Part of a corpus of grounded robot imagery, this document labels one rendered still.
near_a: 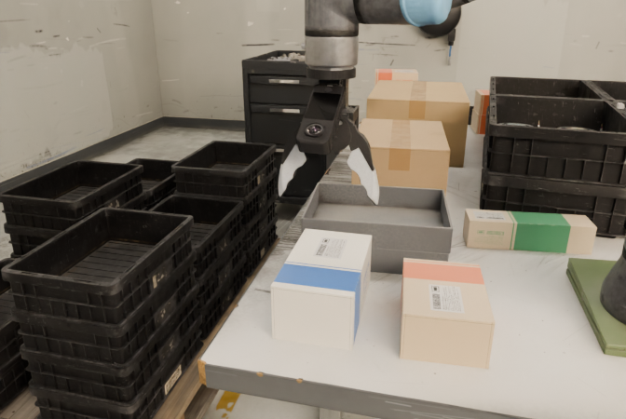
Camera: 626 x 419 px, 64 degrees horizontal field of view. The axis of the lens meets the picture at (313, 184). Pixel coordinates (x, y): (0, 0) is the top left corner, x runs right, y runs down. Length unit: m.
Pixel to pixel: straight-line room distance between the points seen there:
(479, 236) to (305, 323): 0.46
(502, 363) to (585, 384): 0.10
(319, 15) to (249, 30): 4.13
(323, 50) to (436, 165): 0.56
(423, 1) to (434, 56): 3.89
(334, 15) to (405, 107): 0.88
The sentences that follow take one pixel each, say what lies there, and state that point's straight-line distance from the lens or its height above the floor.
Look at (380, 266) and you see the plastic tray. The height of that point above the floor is 0.71.
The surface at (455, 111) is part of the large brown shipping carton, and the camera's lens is 1.54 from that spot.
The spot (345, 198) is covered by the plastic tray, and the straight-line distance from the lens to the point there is 1.10.
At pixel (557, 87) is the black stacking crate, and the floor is 0.90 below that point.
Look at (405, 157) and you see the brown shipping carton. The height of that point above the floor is 0.84.
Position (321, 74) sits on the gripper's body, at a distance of 0.70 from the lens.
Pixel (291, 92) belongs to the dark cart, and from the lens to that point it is 2.62.
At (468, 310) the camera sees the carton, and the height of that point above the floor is 0.77.
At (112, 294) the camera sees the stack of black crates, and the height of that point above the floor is 0.57.
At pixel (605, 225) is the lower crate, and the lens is 1.22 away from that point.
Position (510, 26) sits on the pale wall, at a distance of 4.55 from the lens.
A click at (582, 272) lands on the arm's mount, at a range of 1.00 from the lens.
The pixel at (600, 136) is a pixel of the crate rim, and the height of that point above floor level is 0.92.
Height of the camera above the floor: 1.17
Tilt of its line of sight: 20 degrees down
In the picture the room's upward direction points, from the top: straight up
